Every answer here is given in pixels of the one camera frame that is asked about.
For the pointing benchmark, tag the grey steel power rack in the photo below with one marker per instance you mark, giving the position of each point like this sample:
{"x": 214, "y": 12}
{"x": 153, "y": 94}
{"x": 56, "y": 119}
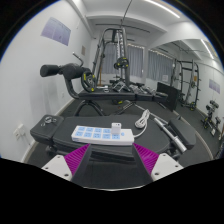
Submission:
{"x": 126, "y": 50}

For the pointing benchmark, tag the white wall outlet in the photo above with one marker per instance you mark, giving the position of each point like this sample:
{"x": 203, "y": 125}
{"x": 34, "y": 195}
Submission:
{"x": 19, "y": 131}

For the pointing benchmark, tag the black box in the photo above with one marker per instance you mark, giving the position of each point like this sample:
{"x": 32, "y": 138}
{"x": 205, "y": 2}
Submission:
{"x": 167, "y": 95}

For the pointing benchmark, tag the black squat rack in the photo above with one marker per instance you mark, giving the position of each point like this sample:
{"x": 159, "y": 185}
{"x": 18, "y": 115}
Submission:
{"x": 192, "y": 85}

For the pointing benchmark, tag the chrome barbell bar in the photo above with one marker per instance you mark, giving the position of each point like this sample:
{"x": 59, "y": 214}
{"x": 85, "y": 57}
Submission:
{"x": 171, "y": 136}

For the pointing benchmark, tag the black roller-pad weight bench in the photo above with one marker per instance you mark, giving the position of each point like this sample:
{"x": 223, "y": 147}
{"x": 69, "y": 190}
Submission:
{"x": 106, "y": 96}

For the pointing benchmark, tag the small black yellow weight plate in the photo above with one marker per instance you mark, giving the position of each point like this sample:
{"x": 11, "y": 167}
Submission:
{"x": 121, "y": 63}

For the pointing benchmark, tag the pale purple wall poster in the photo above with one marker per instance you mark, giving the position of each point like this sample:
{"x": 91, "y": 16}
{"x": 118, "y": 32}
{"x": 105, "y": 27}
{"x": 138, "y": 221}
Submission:
{"x": 56, "y": 31}

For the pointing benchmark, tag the small purple poster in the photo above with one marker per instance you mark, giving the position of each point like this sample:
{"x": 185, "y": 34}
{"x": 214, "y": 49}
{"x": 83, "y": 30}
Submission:
{"x": 214, "y": 86}

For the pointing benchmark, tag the small white charger block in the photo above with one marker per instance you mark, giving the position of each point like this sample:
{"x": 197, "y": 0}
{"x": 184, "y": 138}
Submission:
{"x": 116, "y": 128}

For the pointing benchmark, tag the group of floor dumbbells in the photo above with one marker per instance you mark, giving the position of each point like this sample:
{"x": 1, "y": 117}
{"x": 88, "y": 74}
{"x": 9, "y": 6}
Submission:
{"x": 136, "y": 88}

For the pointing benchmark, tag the white blue-socket power strip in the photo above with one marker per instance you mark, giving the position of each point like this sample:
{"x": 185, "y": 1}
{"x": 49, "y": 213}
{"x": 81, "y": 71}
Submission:
{"x": 96, "y": 135}

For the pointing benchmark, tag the long ceiling light strip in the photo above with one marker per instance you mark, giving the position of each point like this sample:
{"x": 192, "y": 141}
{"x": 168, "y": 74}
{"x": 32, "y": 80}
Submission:
{"x": 162, "y": 8}
{"x": 207, "y": 49}

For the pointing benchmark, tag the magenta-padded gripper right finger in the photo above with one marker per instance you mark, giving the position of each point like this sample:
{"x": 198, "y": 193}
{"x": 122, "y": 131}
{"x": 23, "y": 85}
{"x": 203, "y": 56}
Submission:
{"x": 146, "y": 159}

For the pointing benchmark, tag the black padded workout bench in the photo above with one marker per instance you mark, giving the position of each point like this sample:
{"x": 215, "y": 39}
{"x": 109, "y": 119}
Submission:
{"x": 150, "y": 138}

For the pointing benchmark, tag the grey window curtain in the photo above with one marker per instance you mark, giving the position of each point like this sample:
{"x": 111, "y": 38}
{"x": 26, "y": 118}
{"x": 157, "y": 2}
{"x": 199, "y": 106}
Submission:
{"x": 136, "y": 61}
{"x": 159, "y": 66}

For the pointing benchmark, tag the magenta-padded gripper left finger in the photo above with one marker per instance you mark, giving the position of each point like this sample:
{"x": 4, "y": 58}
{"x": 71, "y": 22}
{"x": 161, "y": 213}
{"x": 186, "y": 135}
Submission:
{"x": 78, "y": 159}

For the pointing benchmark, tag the dumbbell rack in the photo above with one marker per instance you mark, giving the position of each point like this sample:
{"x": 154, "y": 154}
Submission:
{"x": 210, "y": 115}

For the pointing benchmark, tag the small brown wall plaque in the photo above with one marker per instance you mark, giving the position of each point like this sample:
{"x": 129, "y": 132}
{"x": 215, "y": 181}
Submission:
{"x": 83, "y": 50}

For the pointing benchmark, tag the bunch of keys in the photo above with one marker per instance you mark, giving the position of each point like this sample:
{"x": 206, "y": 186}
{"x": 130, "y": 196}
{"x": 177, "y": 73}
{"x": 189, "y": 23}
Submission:
{"x": 49, "y": 120}

